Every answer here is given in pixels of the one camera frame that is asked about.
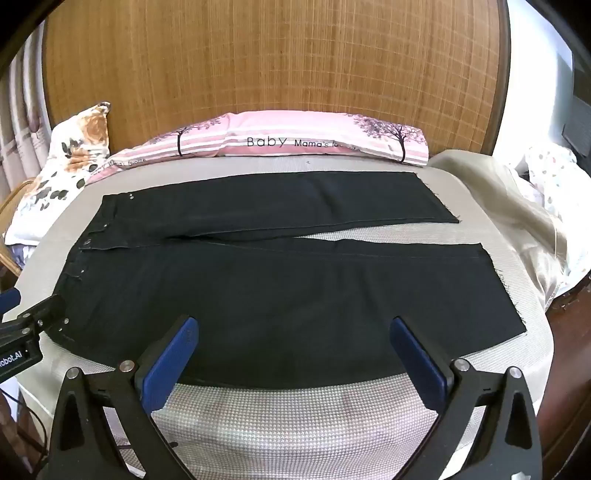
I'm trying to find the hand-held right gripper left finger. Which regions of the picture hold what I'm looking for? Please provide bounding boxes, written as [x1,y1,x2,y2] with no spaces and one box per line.
[48,315,200,480]

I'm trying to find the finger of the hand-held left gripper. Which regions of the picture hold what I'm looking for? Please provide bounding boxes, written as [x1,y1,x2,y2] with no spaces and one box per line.
[0,287,22,320]
[16,294,69,337]

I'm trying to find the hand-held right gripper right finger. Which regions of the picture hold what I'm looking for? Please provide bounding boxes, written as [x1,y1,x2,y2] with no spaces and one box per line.
[390,316,544,480]

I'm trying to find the black pants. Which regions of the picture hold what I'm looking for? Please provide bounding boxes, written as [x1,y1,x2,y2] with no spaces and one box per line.
[52,172,527,391]

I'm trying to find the wicker chair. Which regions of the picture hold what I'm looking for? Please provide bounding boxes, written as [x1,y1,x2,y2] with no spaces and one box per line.
[0,178,34,278]

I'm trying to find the grey woven bed mat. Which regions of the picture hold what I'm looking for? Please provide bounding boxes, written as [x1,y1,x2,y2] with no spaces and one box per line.
[14,154,556,480]

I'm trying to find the floral pillow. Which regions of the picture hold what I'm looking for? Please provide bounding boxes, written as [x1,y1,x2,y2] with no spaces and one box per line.
[4,102,113,245]

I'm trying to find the pale curtain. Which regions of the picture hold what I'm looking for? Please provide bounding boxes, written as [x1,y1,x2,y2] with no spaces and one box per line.
[0,37,52,204]

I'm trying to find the beige blanket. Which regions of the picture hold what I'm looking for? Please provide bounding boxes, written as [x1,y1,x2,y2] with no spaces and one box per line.
[429,150,574,315]

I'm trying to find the white dotted cloth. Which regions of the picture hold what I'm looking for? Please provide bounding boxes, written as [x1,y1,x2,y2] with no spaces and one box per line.
[522,143,591,287]

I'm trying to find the dark cabinet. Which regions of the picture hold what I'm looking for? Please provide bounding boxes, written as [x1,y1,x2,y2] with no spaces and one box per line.
[561,90,591,158]

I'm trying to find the bamboo mat headboard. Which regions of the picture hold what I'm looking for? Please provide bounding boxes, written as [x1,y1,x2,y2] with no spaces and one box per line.
[41,0,509,158]

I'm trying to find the black cable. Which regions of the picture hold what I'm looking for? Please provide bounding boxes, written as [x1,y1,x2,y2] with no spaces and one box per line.
[0,387,52,446]

